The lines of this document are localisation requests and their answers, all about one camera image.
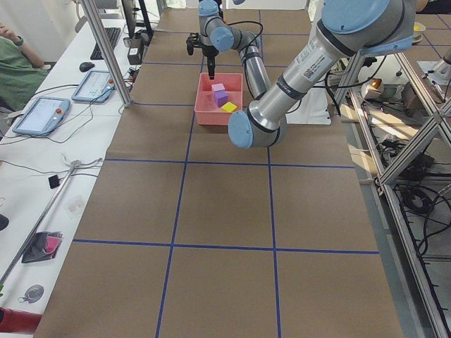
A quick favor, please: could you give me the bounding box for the black power box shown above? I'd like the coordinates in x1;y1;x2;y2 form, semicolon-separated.
128;39;144;65

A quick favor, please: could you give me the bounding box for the black computer mouse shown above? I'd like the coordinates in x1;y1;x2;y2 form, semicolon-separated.
79;62;95;73

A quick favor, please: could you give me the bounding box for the black pink pouch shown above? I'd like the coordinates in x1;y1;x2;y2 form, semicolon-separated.
21;232;63;263

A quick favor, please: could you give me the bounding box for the yellow foam block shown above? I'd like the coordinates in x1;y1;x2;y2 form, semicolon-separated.
221;101;237;113

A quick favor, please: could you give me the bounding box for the pink plastic bin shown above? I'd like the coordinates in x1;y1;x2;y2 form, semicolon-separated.
194;73;242;125

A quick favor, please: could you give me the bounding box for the near teach pendant tablet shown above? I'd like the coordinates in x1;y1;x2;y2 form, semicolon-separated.
13;97;70;136

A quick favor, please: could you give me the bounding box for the black keyboard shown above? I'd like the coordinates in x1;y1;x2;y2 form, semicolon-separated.
89;27;122;61

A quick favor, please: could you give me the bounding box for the teach pendant tablet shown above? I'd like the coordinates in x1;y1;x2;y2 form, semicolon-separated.
71;70;115;104
13;97;70;136

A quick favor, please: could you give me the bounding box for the far teach pendant tablet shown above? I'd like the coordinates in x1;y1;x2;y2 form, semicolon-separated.
71;70;115;104

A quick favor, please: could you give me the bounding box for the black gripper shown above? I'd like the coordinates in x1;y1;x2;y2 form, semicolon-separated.
202;45;218;78

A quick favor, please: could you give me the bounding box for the small black square pad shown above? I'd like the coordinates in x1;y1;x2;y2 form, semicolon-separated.
48;175;61;189

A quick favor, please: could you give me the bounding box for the round metal disc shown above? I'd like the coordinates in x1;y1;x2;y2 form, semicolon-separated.
18;284;44;303

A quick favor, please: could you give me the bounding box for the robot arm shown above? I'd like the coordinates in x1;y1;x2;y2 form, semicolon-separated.
198;1;416;148

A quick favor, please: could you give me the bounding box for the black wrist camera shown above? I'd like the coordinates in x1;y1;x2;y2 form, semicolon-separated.
186;32;203;56

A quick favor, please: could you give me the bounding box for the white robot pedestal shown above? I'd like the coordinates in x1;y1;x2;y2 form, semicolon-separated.
285;0;353;125

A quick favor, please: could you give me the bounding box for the light pink foam block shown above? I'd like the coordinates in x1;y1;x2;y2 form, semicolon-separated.
211;83;226;92

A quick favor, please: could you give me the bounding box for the aluminium frame post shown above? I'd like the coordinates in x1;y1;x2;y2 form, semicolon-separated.
80;0;131;108

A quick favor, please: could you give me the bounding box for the purple foam block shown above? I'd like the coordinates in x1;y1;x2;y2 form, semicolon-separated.
214;90;228;107

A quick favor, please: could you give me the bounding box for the person in green shirt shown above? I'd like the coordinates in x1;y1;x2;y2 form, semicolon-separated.
1;23;48;111

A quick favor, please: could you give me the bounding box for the metal rod on desk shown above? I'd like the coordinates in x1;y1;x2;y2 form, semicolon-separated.
1;160;81;289

